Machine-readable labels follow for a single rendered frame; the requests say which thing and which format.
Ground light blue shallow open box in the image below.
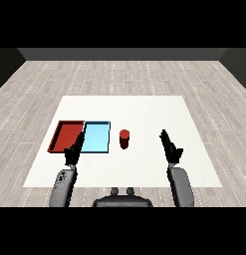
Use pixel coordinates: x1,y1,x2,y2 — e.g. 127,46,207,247
79,121,112,154

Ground small red can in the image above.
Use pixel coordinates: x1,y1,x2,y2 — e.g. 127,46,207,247
119,128,130,150

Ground dark grey robot body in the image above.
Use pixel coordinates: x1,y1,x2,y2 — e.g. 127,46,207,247
92,186,154,208

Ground red shallow open box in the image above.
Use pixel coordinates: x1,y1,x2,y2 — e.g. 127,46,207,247
47,120,86,154

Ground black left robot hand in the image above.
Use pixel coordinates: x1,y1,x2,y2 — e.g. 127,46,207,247
63,130,86,167

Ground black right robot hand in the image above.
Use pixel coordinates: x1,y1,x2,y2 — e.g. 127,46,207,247
159,128,184,164

